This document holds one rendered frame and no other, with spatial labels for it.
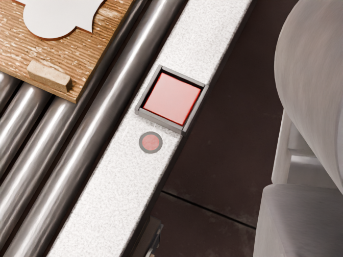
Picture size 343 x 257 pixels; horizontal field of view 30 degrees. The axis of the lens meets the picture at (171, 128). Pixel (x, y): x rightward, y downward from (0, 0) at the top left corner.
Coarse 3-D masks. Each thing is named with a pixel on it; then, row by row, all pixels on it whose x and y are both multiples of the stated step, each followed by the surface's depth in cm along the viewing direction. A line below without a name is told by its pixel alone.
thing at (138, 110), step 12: (156, 72) 87; (168, 72) 87; (192, 84) 87; (204, 84) 86; (144, 96) 85; (204, 96) 86; (156, 120) 85; (168, 120) 84; (192, 120) 85; (180, 132) 84
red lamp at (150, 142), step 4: (148, 136) 85; (152, 136) 85; (144, 140) 85; (148, 140) 85; (152, 140) 85; (156, 140) 85; (144, 144) 84; (148, 144) 84; (152, 144) 84; (156, 144) 84; (148, 148) 84; (152, 148) 84
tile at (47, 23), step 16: (16, 0) 89; (32, 0) 89; (48, 0) 89; (64, 0) 89; (80, 0) 89; (96, 0) 89; (32, 16) 88; (48, 16) 88; (64, 16) 88; (80, 16) 88; (32, 32) 87; (48, 32) 87; (64, 32) 87
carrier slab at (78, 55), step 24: (0, 0) 90; (120, 0) 91; (0, 24) 88; (24, 24) 89; (96, 24) 89; (120, 24) 90; (0, 48) 87; (24, 48) 87; (48, 48) 87; (72, 48) 87; (96, 48) 87; (24, 72) 86; (72, 72) 86; (72, 96) 85
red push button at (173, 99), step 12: (156, 84) 86; (168, 84) 86; (180, 84) 86; (156, 96) 86; (168, 96) 86; (180, 96) 86; (192, 96) 86; (144, 108) 85; (156, 108) 85; (168, 108) 85; (180, 108) 85; (180, 120) 84
